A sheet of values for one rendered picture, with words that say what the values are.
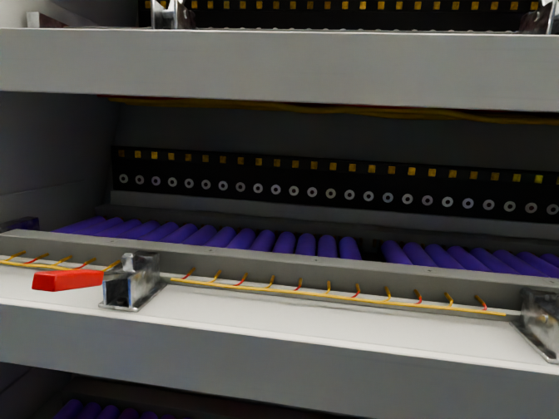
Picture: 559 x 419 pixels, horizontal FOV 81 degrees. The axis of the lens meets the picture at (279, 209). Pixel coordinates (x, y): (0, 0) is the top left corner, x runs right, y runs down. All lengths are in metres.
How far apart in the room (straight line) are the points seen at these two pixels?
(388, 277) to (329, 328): 0.06
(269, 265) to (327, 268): 0.04
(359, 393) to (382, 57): 0.21
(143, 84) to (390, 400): 0.26
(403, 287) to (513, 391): 0.08
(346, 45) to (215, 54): 0.09
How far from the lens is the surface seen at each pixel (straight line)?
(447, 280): 0.26
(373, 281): 0.25
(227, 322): 0.22
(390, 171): 0.37
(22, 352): 0.29
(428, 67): 0.25
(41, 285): 0.19
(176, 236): 0.32
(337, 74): 0.24
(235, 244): 0.29
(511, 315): 0.28
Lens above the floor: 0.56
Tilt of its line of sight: 9 degrees up
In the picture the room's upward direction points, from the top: 6 degrees clockwise
